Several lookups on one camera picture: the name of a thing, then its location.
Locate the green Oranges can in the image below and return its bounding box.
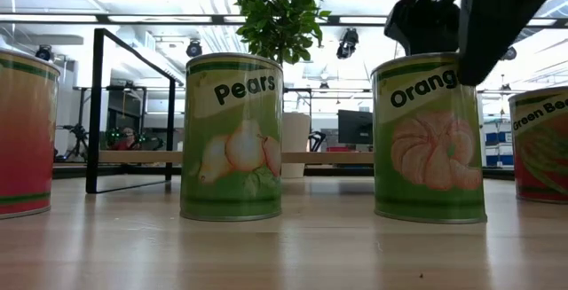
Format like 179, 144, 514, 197
370, 52, 488, 225

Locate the orange-red Green Beans can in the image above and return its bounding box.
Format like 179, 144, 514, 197
508, 86, 568, 206

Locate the green Pears can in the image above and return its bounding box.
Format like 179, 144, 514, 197
179, 52, 284, 223

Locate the orange-red Corn can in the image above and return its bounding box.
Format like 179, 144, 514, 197
0, 48, 61, 220

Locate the blue storage bin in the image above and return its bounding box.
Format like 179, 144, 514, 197
485, 130, 516, 145
485, 153, 516, 168

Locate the black computer monitor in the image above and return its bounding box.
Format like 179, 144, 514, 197
336, 109, 374, 145

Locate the green leafy plant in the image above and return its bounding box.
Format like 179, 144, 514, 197
233, 0, 332, 66

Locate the white round plant pot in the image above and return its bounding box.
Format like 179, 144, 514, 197
281, 112, 312, 179

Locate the person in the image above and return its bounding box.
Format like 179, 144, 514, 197
108, 125, 139, 152

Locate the black overhead bar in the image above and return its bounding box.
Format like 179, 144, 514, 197
0, 12, 568, 28

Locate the black tripod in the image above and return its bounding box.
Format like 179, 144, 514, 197
56, 123, 90, 162

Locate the black aluminium table frame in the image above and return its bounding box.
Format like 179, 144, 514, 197
52, 164, 516, 180

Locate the black frame wooden shelf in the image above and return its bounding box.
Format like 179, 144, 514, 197
85, 27, 376, 194

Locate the black frame background desk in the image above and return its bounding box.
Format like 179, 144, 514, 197
73, 84, 147, 149

